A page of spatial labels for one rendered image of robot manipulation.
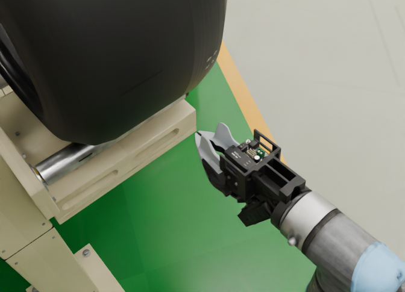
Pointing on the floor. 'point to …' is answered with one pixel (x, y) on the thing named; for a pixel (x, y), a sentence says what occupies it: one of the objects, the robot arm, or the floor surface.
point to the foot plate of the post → (94, 271)
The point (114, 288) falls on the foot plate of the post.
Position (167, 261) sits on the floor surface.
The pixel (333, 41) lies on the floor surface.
